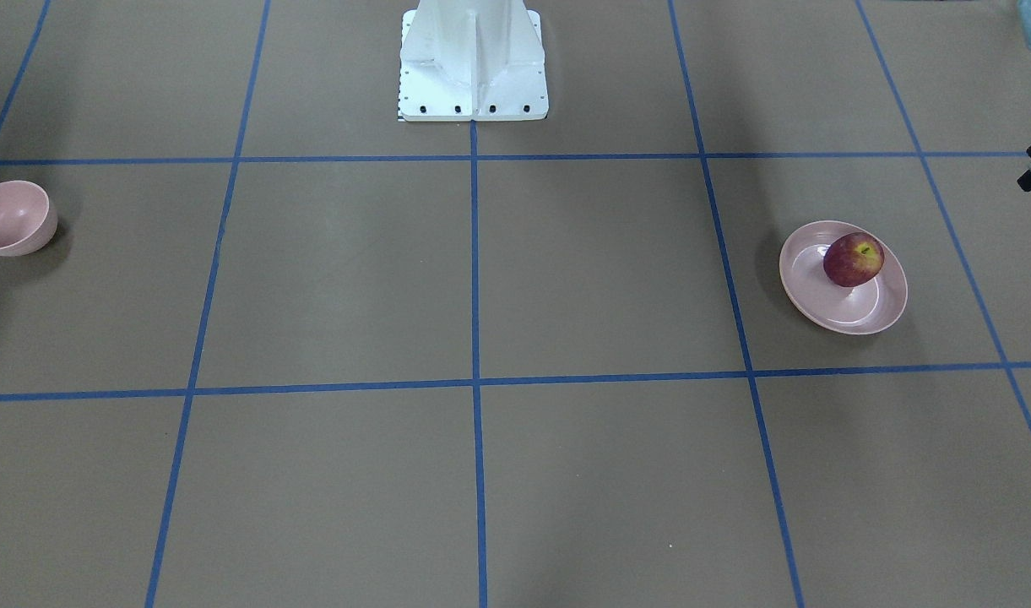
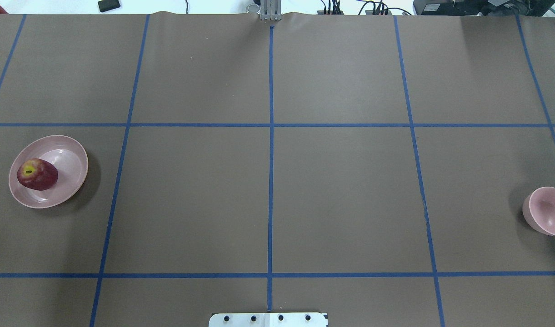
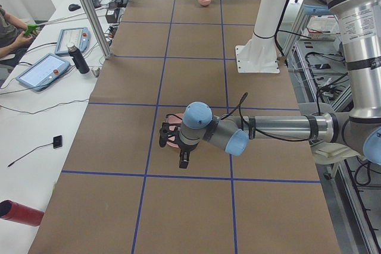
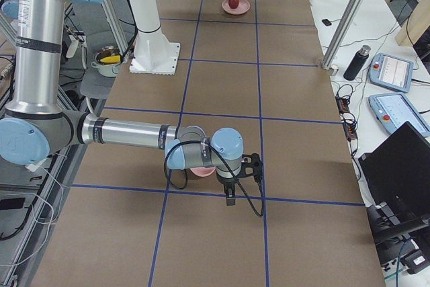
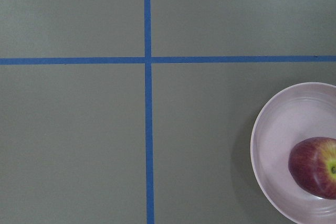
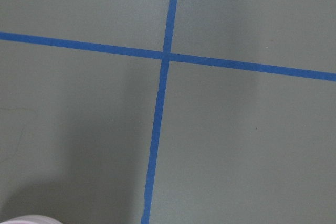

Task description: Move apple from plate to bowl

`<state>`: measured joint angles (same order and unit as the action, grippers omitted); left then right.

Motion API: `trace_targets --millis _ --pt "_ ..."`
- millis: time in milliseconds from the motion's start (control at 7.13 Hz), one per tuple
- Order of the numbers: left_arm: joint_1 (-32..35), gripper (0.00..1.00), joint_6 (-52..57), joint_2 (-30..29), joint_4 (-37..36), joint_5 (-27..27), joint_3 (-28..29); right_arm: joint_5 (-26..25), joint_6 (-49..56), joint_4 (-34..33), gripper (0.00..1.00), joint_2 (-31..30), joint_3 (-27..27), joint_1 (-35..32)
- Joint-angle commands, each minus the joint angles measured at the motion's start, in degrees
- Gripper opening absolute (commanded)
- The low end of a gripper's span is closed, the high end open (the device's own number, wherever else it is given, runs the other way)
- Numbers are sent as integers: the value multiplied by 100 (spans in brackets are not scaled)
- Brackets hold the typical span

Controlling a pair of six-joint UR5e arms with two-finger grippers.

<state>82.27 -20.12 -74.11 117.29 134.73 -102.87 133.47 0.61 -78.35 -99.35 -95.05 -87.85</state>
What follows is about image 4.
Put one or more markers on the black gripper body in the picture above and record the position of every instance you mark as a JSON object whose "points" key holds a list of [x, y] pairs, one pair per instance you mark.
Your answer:
{"points": [[227, 185]]}

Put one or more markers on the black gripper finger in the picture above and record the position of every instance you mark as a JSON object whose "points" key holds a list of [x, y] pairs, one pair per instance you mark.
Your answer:
{"points": [[229, 190]]}

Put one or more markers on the pink bowl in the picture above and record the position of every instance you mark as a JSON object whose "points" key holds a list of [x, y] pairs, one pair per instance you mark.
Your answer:
{"points": [[202, 171]]}

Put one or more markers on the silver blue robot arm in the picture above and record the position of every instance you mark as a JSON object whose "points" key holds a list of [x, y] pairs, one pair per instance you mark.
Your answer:
{"points": [[34, 126]]}

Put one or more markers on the pink plate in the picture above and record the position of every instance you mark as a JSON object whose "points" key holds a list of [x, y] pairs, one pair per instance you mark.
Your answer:
{"points": [[243, 7]]}

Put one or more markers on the red apple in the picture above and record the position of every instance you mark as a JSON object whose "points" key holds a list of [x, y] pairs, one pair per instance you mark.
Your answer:
{"points": [[233, 4]]}

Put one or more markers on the orange black usb hub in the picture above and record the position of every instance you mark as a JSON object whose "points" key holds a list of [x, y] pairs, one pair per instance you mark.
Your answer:
{"points": [[343, 104]]}

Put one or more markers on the black laptop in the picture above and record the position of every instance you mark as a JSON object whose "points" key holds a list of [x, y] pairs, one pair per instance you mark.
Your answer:
{"points": [[399, 167]]}

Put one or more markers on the white enamel pot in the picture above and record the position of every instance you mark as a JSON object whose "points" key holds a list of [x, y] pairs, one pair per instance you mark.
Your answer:
{"points": [[107, 61]]}

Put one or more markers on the lower blue teach pendant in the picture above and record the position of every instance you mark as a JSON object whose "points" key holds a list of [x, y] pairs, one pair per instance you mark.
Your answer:
{"points": [[392, 110]]}

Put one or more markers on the blue teach pendant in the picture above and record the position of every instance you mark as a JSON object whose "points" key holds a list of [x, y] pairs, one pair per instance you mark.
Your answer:
{"points": [[391, 72], [392, 110]]}

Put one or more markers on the black water bottle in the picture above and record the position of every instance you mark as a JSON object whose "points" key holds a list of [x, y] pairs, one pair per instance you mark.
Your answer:
{"points": [[357, 63]]}

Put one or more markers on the small black device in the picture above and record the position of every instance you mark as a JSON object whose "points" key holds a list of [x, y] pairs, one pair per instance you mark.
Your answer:
{"points": [[326, 22]]}

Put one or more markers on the upper blue teach pendant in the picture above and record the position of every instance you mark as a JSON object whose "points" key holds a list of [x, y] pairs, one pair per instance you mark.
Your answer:
{"points": [[391, 72]]}

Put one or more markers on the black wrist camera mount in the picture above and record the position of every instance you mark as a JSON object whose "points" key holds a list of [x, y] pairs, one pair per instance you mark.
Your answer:
{"points": [[252, 166]]}

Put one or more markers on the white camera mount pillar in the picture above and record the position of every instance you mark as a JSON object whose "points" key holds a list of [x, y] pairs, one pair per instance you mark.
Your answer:
{"points": [[153, 52]]}

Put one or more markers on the aluminium frame post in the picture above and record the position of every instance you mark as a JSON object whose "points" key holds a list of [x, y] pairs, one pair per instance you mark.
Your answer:
{"points": [[340, 32]]}

